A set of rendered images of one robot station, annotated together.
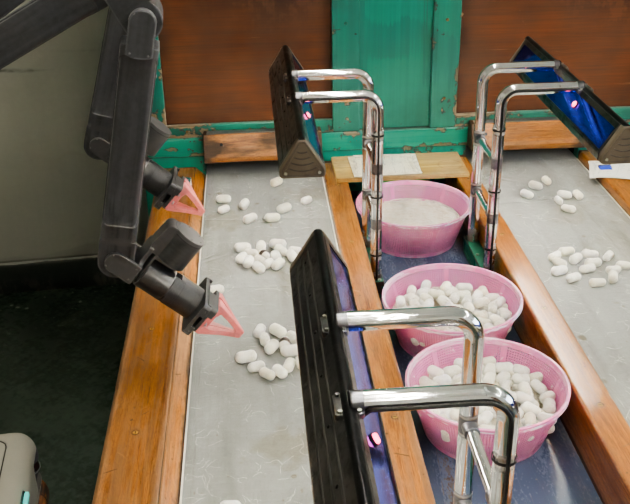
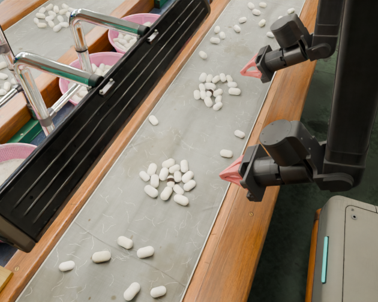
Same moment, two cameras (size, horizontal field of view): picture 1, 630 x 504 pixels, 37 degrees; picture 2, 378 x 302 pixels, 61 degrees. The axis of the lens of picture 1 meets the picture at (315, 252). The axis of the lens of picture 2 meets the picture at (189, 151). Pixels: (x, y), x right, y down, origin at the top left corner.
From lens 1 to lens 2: 2.17 m
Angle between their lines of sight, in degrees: 98
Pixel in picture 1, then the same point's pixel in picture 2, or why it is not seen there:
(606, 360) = not seen: hidden behind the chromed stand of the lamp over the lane
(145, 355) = (289, 104)
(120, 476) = not seen: hidden behind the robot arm
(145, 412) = (295, 72)
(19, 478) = (329, 291)
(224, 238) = (184, 233)
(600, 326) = (55, 48)
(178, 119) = not seen: outside the picture
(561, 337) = (88, 39)
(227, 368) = (245, 93)
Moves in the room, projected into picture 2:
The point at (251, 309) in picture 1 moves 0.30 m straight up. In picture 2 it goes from (210, 130) to (224, 39)
